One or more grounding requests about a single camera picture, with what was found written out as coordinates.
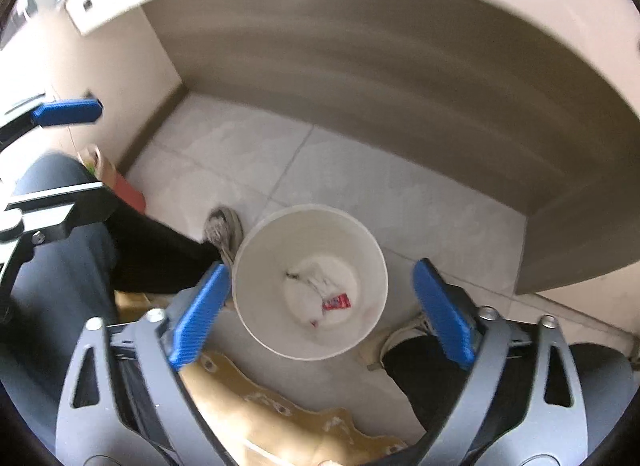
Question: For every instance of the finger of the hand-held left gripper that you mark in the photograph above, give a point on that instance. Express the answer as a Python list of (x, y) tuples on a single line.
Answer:
[(65, 111), (60, 211)]

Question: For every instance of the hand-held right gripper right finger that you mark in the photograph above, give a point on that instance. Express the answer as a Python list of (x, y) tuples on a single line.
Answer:
[(445, 316)]

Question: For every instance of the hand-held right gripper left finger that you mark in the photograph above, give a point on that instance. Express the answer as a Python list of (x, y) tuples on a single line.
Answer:
[(200, 316)]

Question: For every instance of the white plastic bin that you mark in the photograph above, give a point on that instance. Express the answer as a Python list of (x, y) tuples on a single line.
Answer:
[(260, 266)]

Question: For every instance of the tan and green object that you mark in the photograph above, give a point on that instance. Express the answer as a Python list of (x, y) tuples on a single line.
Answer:
[(100, 158)]

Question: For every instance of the person's right leg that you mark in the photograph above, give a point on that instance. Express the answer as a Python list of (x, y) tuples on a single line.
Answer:
[(415, 371)]

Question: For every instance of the person's leg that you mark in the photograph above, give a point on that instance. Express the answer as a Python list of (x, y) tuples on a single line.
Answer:
[(415, 371), (150, 251)]

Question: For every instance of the person's right grey shoe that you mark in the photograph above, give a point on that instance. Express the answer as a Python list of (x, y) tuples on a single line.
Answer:
[(385, 346)]

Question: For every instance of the person's grey shoe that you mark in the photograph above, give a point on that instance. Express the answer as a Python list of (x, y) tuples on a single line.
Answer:
[(385, 346), (220, 231)]

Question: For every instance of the red plastic object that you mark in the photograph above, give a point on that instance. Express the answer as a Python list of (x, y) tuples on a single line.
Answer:
[(130, 191)]

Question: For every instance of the person's left leg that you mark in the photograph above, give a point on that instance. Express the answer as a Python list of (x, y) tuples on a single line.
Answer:
[(150, 251)]

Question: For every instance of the person's left grey shoe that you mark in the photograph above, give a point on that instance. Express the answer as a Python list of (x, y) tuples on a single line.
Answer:
[(220, 231)]

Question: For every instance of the red wrapper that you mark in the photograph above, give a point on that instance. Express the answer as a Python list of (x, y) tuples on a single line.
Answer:
[(336, 302)]

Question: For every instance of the yellow patterned cushion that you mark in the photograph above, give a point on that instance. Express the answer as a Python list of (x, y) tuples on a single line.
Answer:
[(260, 421)]

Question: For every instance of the white crumpled paper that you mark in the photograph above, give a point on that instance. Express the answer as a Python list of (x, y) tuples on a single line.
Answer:
[(320, 281)]

